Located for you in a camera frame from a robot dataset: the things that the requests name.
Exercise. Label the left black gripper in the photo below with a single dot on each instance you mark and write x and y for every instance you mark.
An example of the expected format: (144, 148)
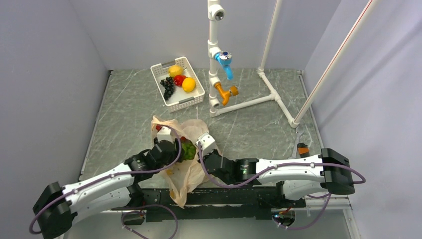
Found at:
(175, 153)

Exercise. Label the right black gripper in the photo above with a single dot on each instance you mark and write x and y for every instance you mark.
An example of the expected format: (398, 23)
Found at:
(213, 151)

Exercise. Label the green fake fruit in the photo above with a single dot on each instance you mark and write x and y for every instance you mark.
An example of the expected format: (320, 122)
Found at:
(189, 150)

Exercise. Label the orange translucent plastic bag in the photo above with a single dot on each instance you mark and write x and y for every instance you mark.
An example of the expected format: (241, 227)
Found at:
(183, 177)

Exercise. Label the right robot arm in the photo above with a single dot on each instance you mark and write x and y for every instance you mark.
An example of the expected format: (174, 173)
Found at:
(328, 171)

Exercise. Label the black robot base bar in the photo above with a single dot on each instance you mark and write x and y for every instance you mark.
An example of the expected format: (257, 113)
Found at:
(214, 203)

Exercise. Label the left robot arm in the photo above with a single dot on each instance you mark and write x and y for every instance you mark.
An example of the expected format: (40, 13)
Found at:
(58, 207)

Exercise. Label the dark fake grape bunch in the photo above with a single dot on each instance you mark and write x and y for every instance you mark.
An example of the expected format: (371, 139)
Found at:
(169, 87)

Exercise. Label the orange fake orange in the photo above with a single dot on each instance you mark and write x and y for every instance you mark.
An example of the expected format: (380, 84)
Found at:
(188, 84)

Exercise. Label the red fake pepper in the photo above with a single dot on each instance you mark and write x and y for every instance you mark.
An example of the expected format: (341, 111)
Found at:
(178, 80)

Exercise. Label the yellow fake lemon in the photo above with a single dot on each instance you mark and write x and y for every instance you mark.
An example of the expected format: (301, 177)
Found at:
(175, 70)

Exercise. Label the white plastic basket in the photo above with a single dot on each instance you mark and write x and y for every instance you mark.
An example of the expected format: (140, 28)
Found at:
(180, 99)

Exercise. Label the silver wrench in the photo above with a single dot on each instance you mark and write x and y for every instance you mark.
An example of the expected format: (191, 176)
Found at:
(299, 132)

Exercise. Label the orange plastic faucet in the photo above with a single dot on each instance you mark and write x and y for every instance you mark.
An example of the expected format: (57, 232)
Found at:
(226, 94)

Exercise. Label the small orange black block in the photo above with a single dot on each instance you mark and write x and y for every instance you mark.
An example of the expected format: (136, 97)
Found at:
(303, 150)

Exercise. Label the blue plastic faucet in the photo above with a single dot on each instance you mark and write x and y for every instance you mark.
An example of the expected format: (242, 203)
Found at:
(224, 58)

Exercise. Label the white diagonal pole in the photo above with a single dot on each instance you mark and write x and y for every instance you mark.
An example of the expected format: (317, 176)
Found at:
(311, 97)

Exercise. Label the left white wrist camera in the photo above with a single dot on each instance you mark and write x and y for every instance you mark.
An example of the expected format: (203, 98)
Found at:
(164, 133)

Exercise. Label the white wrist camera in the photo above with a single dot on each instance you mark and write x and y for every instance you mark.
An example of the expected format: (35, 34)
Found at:
(206, 143)
(164, 133)

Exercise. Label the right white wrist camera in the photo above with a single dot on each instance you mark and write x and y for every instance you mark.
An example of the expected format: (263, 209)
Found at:
(206, 143)

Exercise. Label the white pvc pipe frame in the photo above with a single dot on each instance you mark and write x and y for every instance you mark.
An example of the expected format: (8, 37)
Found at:
(218, 96)

